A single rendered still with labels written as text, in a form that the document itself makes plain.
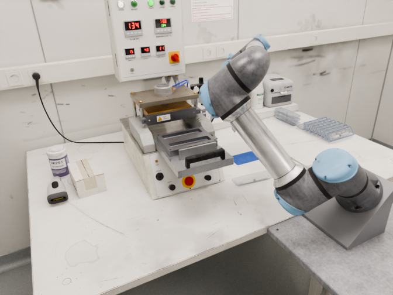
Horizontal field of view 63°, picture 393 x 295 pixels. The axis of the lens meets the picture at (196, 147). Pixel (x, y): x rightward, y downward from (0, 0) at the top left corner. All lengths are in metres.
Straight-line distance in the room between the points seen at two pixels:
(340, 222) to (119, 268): 0.75
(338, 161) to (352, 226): 0.26
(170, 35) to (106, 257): 1.00
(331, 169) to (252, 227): 0.36
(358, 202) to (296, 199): 0.21
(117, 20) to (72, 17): 0.44
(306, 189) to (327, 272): 0.25
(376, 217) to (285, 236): 0.30
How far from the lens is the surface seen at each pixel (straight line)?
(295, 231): 1.23
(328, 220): 1.24
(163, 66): 1.60
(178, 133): 1.35
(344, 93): 3.16
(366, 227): 1.21
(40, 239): 1.32
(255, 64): 1.00
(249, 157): 1.66
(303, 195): 1.07
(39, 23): 1.90
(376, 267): 1.18
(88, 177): 1.43
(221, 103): 1.01
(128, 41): 1.54
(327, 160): 1.06
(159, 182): 1.36
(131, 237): 1.20
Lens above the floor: 1.53
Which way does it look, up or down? 26 degrees down
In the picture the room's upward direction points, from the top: 2 degrees counter-clockwise
